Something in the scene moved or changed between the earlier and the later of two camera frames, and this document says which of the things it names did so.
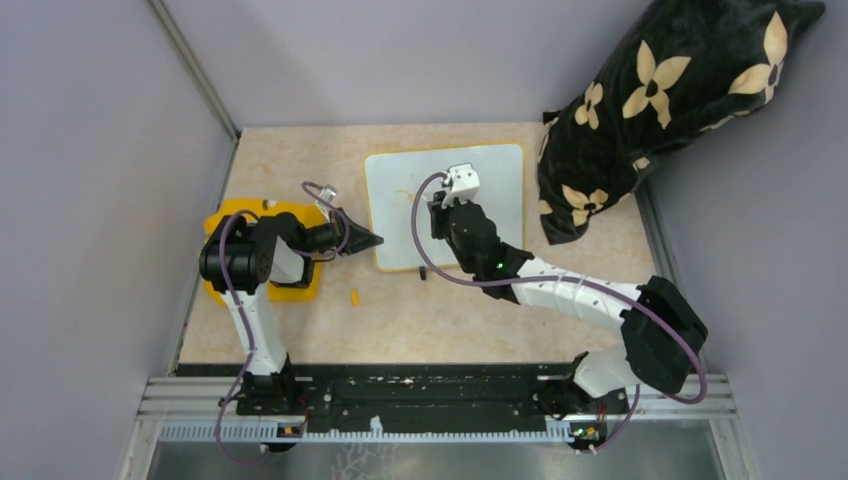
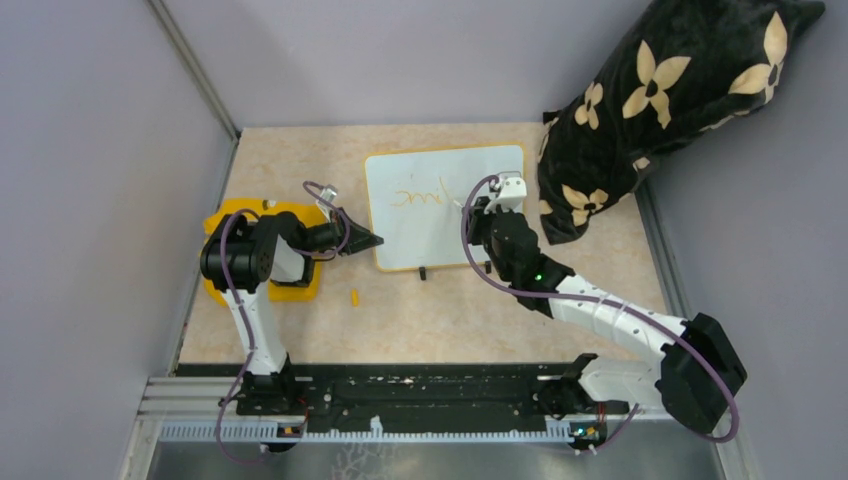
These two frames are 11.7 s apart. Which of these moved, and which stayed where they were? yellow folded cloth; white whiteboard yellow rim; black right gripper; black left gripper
Moved: black right gripper
Stayed: yellow folded cloth; white whiteboard yellow rim; black left gripper
